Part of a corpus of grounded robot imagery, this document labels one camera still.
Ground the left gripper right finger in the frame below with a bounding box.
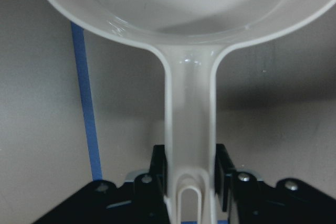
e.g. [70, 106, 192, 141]
[215, 144, 335, 223]

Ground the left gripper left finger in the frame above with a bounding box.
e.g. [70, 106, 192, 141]
[35, 145, 168, 223]

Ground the beige dustpan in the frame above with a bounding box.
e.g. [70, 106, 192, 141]
[48, 0, 335, 223]

